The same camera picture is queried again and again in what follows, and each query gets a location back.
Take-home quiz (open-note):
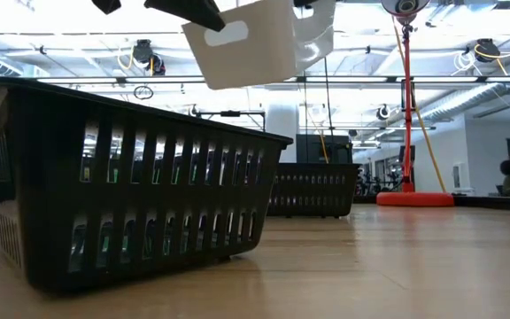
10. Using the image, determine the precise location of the silver ventilation duct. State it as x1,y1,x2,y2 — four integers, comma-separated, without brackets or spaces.
418,82,510,123

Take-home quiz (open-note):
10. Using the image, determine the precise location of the black plastic basket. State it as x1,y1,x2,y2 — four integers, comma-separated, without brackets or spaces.
0,77,294,296
267,162,361,219

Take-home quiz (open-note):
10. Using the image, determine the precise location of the distant black metal frame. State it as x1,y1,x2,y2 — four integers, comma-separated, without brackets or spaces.
199,109,268,133

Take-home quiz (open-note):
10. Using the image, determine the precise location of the white room pillar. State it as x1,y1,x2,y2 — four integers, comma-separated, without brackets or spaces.
266,102,300,164

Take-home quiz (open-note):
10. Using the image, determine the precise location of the red desk lamp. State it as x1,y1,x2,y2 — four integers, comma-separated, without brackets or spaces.
376,0,455,208

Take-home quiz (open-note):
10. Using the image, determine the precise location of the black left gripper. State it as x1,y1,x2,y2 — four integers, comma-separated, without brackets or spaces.
90,0,227,33

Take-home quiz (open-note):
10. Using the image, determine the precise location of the dark distant equipment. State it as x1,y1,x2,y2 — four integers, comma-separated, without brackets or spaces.
354,167,405,197

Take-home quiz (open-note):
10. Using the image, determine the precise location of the yellow hanging cable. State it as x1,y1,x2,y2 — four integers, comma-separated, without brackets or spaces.
391,17,447,194

